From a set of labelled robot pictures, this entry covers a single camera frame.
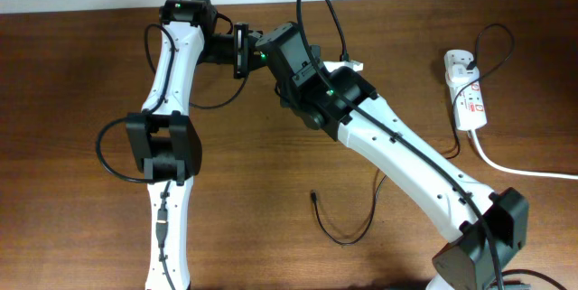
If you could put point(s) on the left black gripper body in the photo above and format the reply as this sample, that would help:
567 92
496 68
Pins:
231 49

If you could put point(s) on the white power strip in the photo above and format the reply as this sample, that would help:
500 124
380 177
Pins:
469 110

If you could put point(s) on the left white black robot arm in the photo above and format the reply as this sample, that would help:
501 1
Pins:
164 142

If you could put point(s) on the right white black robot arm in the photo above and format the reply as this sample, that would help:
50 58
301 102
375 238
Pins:
484 230

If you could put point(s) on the white USB charger plug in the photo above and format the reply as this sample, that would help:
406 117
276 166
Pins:
458 75

